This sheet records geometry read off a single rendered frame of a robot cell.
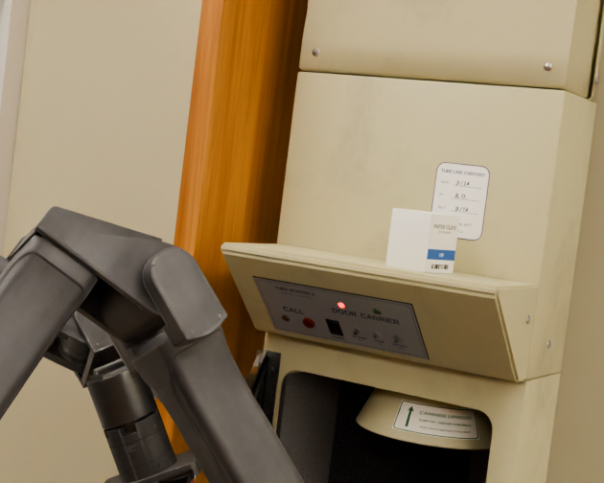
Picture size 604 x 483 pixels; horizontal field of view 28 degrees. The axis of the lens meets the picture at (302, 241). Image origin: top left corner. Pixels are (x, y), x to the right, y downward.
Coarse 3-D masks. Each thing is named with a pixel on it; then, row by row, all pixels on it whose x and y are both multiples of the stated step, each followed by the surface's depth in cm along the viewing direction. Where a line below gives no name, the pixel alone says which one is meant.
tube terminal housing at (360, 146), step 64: (320, 128) 136; (384, 128) 132; (448, 128) 129; (512, 128) 125; (576, 128) 127; (320, 192) 136; (384, 192) 132; (512, 192) 125; (576, 192) 129; (384, 256) 132; (512, 256) 125; (384, 384) 132; (448, 384) 128; (512, 384) 124; (512, 448) 124
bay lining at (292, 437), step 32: (288, 384) 139; (320, 384) 145; (352, 384) 150; (288, 416) 140; (320, 416) 147; (352, 416) 151; (288, 448) 141; (320, 448) 148; (352, 448) 151; (384, 448) 152; (416, 448) 153; (448, 448) 154; (320, 480) 149; (352, 480) 151; (384, 480) 152; (416, 480) 153; (448, 480) 154; (480, 480) 149
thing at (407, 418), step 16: (368, 400) 139; (384, 400) 136; (400, 400) 134; (416, 400) 133; (432, 400) 133; (368, 416) 137; (384, 416) 134; (400, 416) 133; (416, 416) 132; (432, 416) 132; (448, 416) 132; (464, 416) 133; (480, 416) 134; (384, 432) 133; (400, 432) 132; (416, 432) 132; (432, 432) 131; (448, 432) 132; (464, 432) 132; (480, 432) 133; (464, 448) 131; (480, 448) 132
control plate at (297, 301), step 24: (264, 288) 130; (288, 288) 128; (312, 288) 126; (288, 312) 132; (312, 312) 129; (336, 312) 127; (360, 312) 125; (384, 312) 123; (408, 312) 121; (336, 336) 131; (360, 336) 128; (384, 336) 126; (408, 336) 124
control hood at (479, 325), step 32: (224, 256) 130; (256, 256) 127; (288, 256) 125; (320, 256) 126; (352, 256) 133; (256, 288) 131; (352, 288) 123; (384, 288) 120; (416, 288) 118; (448, 288) 116; (480, 288) 114; (512, 288) 117; (256, 320) 136; (448, 320) 119; (480, 320) 117; (512, 320) 118; (384, 352) 128; (448, 352) 123; (480, 352) 121; (512, 352) 119
